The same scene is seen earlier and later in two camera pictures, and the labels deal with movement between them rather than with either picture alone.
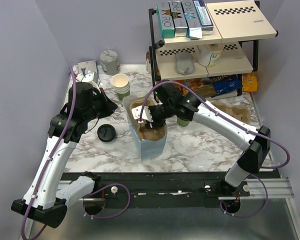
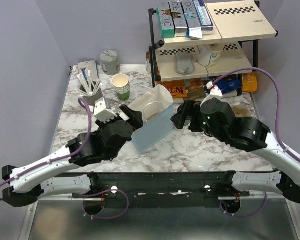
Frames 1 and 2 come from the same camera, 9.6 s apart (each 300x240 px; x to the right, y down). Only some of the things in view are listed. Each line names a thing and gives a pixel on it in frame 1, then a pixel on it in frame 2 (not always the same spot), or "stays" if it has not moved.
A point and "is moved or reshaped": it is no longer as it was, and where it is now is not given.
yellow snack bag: [249, 82] stays
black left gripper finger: [110, 107] → [135, 117]
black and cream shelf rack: [231, 49] stays
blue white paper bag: [147, 148] is moved or reshaped
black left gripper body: [98, 108] → [102, 125]
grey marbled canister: [109, 61] stays
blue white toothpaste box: [205, 21] stays
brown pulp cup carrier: [151, 134] is moved or reshaped
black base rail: [165, 190] stays
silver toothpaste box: [179, 19] stays
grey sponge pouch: [185, 64] stays
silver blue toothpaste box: [194, 29] stays
